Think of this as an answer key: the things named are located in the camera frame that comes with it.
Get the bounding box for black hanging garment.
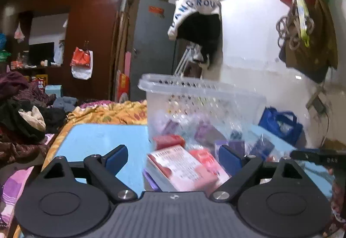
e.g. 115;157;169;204
177;13;223;70

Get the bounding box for brown wooden wardrobe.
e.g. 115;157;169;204
0;0;127;102

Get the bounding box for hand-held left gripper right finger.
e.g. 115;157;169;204
211;145;306;202

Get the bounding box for red box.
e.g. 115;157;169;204
152;134;186;150

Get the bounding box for white clothes hanger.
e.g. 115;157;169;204
173;48;195;76

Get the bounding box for teal box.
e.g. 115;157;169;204
44;85;63;98

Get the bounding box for wall power socket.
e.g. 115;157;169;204
306;91;329;116

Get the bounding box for pink striped blanket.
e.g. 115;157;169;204
0;133;54;230

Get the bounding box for red pink packet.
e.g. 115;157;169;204
189;148;231;178

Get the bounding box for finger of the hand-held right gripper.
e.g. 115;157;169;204
290;148;346;168

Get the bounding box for flat purple box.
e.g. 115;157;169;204
143;168;164;191

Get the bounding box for yellow strap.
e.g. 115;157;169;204
285;0;311;47

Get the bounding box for blue tote bag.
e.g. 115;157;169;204
258;107;303;146

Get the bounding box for orange patterned blanket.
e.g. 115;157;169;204
45;99;148;165

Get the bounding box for white and red plastic bag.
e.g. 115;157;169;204
70;47;94;80

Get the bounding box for brown hanging bag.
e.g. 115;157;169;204
278;0;339;84

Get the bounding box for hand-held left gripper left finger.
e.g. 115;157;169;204
40;144;138;203

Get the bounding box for grey door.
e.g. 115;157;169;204
129;0;177;102

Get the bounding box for black television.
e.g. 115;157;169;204
28;42;55;66

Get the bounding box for pile of dark clothes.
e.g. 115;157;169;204
0;71;69;169

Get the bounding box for clear plastic basket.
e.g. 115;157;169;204
138;73;269;164

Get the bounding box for grey blue cloth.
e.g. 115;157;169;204
52;96;78;113

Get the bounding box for pink white box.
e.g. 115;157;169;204
147;145;218;192

